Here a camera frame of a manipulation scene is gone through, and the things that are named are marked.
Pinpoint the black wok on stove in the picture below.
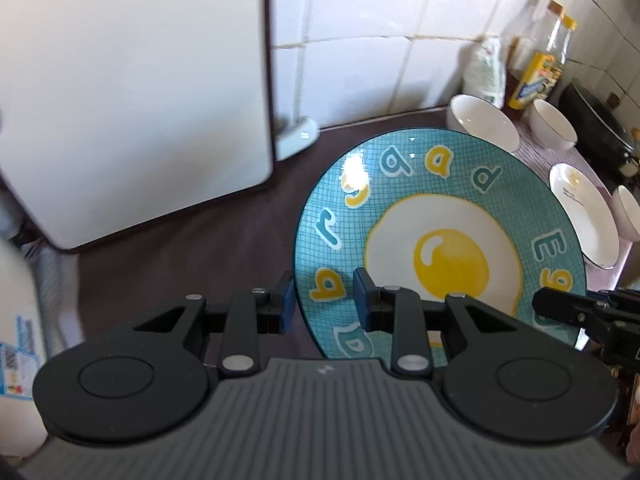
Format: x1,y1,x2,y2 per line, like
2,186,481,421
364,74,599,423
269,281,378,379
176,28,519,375
558,79,637,191

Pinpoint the vinegar bottle green label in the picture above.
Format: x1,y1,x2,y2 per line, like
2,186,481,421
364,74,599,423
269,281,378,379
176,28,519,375
540,14,577,100

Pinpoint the white cutting board stand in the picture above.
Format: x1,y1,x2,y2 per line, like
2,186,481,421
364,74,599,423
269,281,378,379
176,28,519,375
276,117,320,162

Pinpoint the white sun print plate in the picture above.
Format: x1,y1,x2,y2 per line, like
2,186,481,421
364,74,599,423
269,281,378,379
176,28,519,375
549,164,620,270

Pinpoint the white rice cooker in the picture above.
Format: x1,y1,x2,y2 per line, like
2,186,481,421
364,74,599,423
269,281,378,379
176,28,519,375
0,240,47,460

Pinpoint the teal fried egg plate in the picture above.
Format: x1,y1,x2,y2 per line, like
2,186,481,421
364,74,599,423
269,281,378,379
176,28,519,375
294,129,587,360

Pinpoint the white ribbed bowl dark rim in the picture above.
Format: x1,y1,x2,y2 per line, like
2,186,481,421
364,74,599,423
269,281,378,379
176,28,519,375
611,185,640,243

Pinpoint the small white ribbed bowl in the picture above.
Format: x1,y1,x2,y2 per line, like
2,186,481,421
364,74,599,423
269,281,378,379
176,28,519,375
527,99,577,151

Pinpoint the white plastic seasoning bag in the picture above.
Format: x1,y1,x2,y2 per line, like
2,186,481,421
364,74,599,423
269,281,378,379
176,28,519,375
462,37,506,108

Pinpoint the white cutting board brown rim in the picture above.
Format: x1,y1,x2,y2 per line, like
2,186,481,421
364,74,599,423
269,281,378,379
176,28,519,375
1,0,274,250

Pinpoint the striped purple table cloth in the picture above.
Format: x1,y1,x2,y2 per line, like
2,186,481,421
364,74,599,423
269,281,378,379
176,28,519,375
515,122,631,290

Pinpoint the large white ribbed bowl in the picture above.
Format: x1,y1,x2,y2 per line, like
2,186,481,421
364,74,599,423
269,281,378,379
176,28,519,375
446,94,520,153

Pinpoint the cooking wine bottle yellow label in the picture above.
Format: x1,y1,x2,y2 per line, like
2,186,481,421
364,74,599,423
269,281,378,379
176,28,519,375
504,0,565,119

